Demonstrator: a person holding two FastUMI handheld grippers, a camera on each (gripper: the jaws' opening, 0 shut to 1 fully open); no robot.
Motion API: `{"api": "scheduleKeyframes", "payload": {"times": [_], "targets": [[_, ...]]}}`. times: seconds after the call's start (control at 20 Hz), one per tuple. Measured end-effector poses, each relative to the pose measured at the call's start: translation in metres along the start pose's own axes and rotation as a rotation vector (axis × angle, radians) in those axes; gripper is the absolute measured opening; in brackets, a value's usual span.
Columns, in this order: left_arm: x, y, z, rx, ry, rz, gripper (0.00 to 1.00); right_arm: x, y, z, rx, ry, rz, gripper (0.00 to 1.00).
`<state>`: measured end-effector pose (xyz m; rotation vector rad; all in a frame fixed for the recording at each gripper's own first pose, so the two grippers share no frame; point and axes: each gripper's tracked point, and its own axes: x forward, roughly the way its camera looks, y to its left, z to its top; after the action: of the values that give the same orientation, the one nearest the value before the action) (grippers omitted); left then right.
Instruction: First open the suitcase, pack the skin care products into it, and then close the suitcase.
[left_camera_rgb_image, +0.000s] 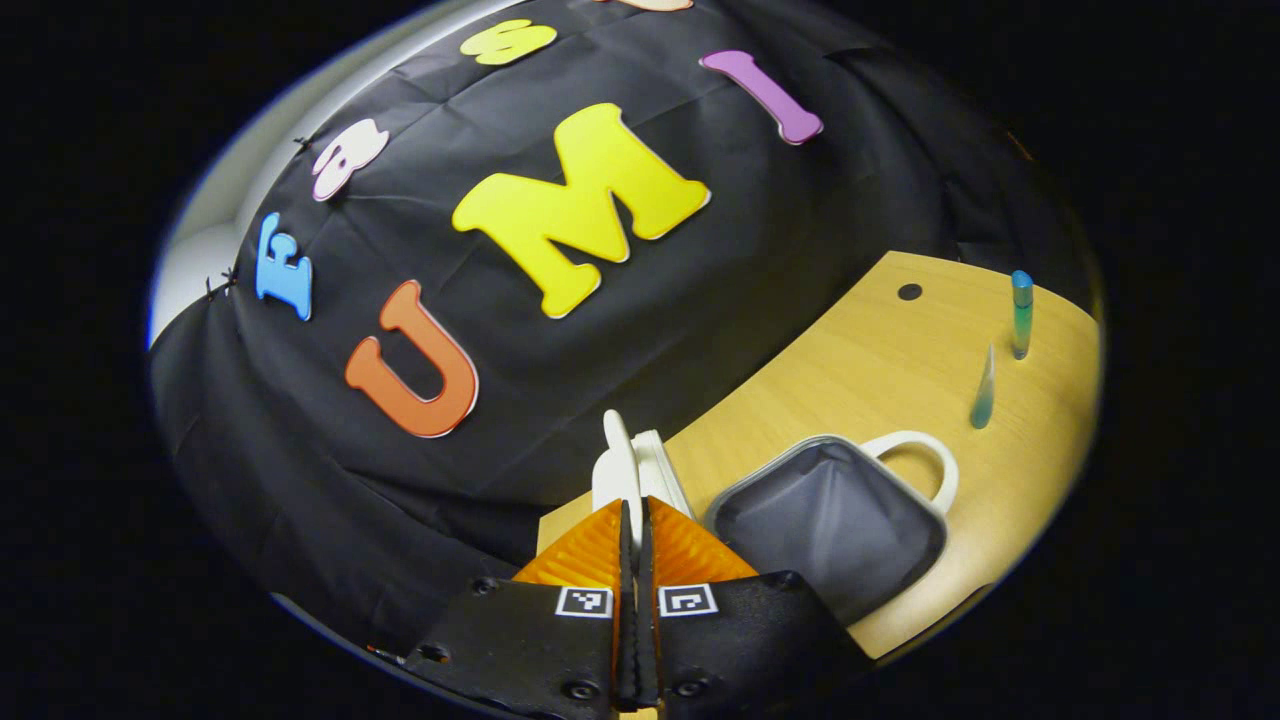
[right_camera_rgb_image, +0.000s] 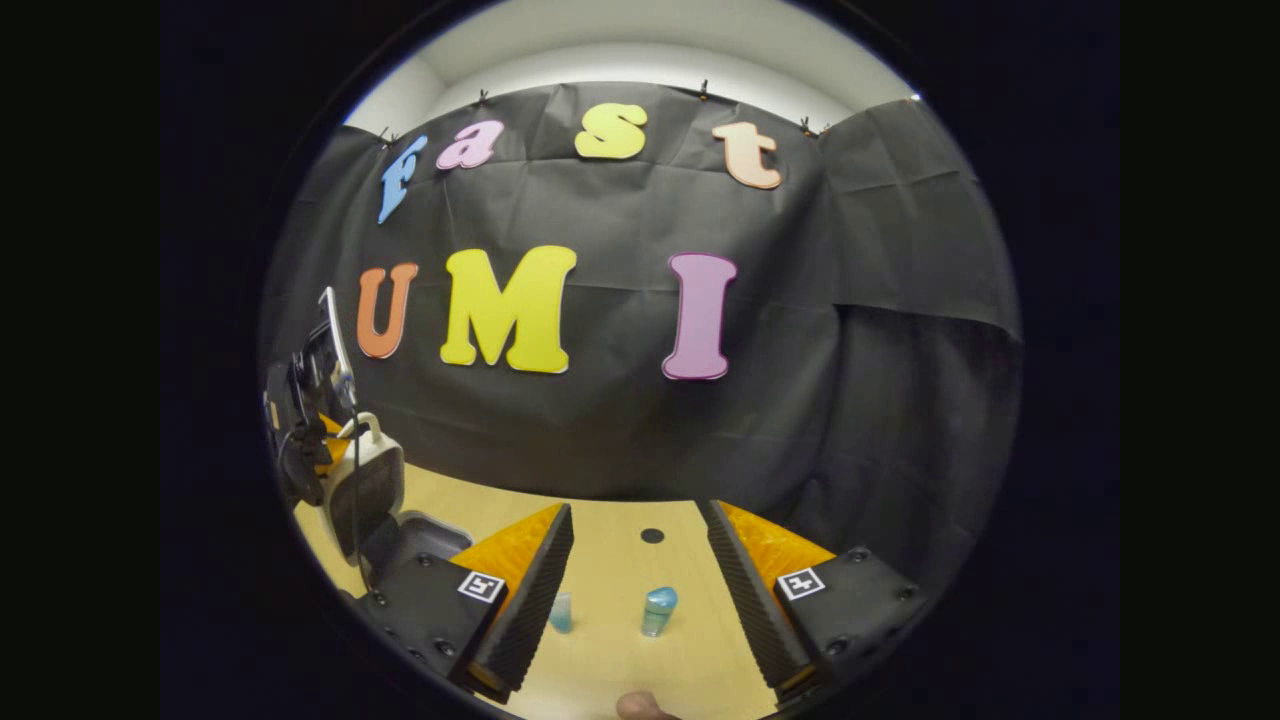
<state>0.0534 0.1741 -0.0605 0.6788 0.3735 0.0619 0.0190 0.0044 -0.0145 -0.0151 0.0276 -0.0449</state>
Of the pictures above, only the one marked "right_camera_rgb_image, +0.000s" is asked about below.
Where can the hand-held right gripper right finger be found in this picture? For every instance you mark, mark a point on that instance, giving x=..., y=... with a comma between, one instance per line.
x=750, y=600

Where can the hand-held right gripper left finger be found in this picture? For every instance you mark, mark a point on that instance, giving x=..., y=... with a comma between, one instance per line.
x=530, y=610

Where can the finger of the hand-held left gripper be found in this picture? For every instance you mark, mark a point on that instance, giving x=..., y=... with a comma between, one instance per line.
x=332, y=440

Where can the white and blue tube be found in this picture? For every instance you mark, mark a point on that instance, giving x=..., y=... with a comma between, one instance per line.
x=562, y=615

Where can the white suitcase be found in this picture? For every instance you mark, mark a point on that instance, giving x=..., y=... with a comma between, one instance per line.
x=365, y=480

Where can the blue capped bottle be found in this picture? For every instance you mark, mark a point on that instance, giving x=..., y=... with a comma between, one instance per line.
x=657, y=612

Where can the black backdrop cloth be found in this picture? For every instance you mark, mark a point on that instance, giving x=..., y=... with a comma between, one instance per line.
x=600, y=430

